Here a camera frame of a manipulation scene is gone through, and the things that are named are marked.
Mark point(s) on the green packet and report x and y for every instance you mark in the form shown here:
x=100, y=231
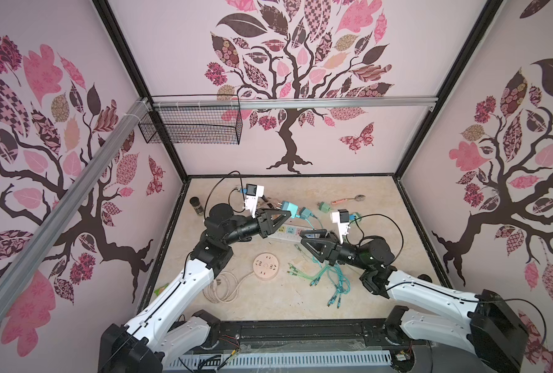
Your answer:
x=161, y=289

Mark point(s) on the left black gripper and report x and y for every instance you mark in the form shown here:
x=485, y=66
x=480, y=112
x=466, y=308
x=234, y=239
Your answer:
x=262, y=218

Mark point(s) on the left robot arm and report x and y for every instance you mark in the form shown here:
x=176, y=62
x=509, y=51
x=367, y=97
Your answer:
x=153, y=338

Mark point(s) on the pink handled spoon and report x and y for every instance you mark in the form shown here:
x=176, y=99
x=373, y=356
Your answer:
x=357, y=198

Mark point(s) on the wire mesh basket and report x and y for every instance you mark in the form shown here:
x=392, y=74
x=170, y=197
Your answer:
x=193, y=119

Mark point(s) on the white vented cable duct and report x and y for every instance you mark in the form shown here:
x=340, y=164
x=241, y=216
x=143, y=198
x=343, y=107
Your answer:
x=280, y=362

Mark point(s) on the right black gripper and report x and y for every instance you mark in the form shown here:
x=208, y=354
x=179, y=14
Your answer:
x=332, y=249

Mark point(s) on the round pink power strip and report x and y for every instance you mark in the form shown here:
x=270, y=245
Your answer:
x=266, y=266

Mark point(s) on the black cap spice bottle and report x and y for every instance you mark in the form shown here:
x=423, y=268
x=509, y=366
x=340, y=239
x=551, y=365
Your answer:
x=197, y=206

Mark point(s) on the teal charger plug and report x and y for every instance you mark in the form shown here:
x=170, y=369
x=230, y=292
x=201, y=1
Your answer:
x=306, y=214
x=292, y=208

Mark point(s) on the white multicolour power strip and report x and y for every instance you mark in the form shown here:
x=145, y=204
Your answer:
x=289, y=233

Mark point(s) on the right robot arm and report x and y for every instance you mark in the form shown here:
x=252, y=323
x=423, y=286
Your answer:
x=482, y=324

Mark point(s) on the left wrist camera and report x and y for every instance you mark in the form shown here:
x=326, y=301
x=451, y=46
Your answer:
x=252, y=193

